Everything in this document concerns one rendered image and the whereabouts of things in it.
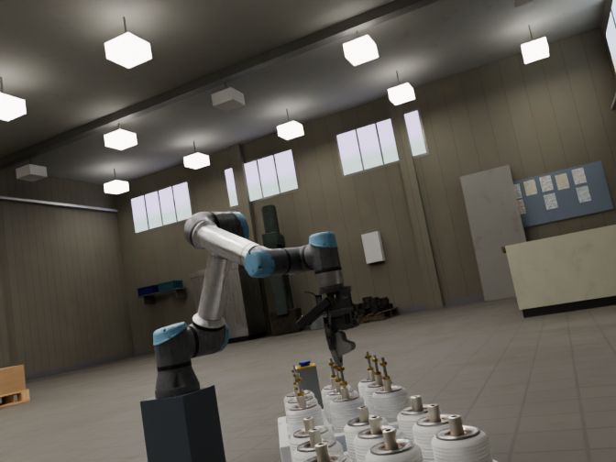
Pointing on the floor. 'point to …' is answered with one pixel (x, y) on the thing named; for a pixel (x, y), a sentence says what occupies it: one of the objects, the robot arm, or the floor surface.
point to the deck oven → (237, 303)
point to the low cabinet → (565, 271)
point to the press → (283, 318)
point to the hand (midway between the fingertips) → (336, 361)
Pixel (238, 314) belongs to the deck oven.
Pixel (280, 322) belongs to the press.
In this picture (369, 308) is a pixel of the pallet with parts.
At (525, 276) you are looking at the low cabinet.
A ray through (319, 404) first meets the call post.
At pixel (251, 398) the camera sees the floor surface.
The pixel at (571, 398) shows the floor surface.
